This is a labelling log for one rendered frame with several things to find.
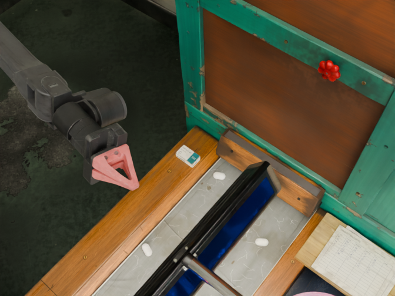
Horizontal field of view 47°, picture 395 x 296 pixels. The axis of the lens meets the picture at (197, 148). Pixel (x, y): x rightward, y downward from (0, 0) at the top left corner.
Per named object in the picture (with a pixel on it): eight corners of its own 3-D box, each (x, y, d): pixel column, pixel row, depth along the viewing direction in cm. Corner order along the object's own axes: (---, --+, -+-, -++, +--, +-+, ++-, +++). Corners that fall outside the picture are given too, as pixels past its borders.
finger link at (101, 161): (148, 197, 79) (115, 163, 83) (154, 170, 74) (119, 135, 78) (116, 215, 75) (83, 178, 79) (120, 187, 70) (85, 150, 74)
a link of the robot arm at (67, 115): (49, 128, 83) (49, 104, 79) (81, 115, 87) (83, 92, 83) (70, 151, 80) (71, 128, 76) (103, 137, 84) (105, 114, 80)
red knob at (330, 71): (314, 76, 83) (318, 59, 79) (320, 69, 83) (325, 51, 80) (335, 87, 81) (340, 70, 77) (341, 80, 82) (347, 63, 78)
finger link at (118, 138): (150, 188, 78) (116, 154, 81) (156, 160, 73) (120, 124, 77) (117, 206, 74) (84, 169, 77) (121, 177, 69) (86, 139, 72)
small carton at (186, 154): (176, 156, 127) (175, 152, 126) (184, 148, 129) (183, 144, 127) (192, 168, 125) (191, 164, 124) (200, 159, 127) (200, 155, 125)
